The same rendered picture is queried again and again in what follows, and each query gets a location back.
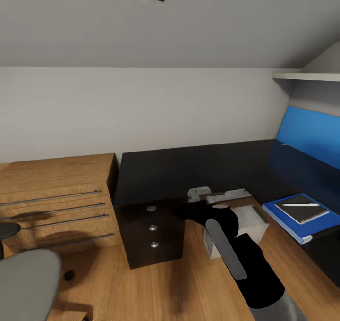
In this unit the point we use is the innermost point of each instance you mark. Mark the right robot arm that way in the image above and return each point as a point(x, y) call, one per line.
point(264, 293)

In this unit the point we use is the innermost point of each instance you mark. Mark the cabinet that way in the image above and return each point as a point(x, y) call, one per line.
point(63, 204)
point(150, 233)

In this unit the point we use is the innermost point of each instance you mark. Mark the desk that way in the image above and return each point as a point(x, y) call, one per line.
point(265, 169)

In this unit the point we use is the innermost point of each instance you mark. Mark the swivel chair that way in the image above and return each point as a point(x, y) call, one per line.
point(29, 281)

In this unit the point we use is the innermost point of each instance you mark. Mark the notebook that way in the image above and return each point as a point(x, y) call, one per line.
point(302, 214)

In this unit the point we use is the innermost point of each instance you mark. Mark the folder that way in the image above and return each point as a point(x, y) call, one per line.
point(306, 232)

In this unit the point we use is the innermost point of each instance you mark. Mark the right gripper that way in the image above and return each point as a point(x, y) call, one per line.
point(186, 210)

